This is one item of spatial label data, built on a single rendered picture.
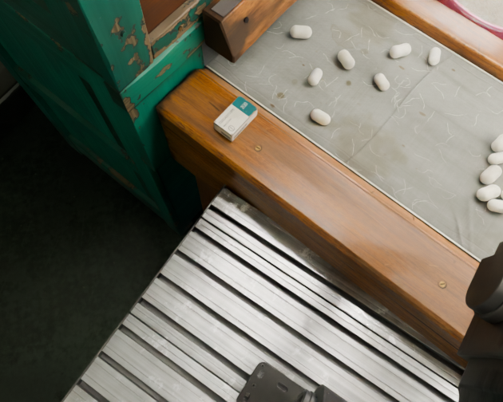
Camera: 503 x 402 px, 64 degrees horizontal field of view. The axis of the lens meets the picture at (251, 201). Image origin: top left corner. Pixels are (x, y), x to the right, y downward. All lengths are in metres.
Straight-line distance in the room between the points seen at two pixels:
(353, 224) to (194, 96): 0.30
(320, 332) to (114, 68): 0.46
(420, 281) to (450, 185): 0.17
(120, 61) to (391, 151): 0.41
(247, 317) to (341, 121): 0.34
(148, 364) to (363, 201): 0.39
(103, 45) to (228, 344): 0.43
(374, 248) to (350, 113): 0.23
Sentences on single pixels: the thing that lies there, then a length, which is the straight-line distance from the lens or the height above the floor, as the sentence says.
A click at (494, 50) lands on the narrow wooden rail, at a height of 0.76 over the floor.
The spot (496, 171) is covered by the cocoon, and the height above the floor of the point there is 0.76.
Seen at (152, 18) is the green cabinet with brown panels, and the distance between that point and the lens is 0.57.
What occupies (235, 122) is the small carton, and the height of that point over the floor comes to 0.79.
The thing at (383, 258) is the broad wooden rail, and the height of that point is 0.76.
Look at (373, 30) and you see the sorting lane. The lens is 0.80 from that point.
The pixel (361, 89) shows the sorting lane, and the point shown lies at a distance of 0.71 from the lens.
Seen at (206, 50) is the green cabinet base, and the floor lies 0.74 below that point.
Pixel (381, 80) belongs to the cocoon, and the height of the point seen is 0.76.
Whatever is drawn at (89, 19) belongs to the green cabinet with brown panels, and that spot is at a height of 0.97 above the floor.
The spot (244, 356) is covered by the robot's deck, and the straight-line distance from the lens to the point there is 0.63.
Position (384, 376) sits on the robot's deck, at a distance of 0.67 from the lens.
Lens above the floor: 1.30
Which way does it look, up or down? 71 degrees down
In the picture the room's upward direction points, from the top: 8 degrees clockwise
